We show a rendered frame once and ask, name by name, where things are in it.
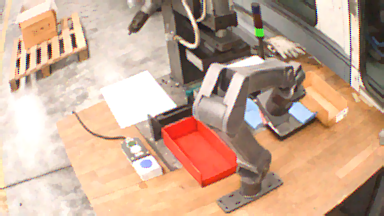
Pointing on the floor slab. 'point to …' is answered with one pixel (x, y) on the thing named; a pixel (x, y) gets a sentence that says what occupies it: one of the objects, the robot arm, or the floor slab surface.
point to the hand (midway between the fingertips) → (265, 121)
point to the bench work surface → (168, 184)
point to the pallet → (47, 51)
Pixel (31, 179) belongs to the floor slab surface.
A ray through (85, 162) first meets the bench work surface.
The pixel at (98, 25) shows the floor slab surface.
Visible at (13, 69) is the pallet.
